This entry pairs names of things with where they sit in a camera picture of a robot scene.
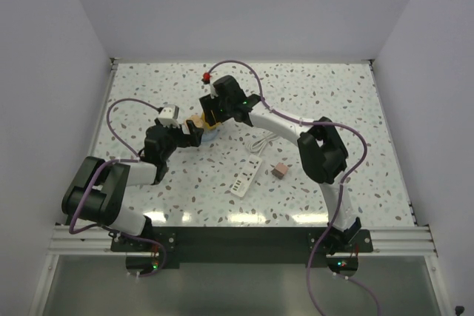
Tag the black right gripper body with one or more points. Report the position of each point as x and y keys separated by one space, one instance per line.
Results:
x=221 y=110

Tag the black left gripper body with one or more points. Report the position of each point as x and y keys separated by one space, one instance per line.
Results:
x=175 y=138

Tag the beige cube socket adapter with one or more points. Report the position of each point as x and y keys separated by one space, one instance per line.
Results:
x=197 y=121

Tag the light blue round power socket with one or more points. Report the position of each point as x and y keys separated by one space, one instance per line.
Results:
x=208 y=138

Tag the pink cube socket adapter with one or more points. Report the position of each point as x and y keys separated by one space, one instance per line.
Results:
x=280 y=170

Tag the yellow cube socket adapter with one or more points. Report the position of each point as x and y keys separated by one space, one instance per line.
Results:
x=211 y=131

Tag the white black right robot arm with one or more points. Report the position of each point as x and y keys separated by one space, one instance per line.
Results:
x=323 y=155

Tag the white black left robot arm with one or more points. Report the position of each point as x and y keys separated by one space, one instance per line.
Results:
x=95 y=196

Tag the white power strip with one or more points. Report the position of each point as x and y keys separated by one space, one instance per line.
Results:
x=246 y=176

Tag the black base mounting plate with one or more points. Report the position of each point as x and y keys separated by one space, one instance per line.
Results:
x=267 y=245

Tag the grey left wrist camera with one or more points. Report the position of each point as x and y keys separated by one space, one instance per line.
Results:
x=168 y=116

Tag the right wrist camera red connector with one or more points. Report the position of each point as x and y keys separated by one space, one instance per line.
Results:
x=207 y=80

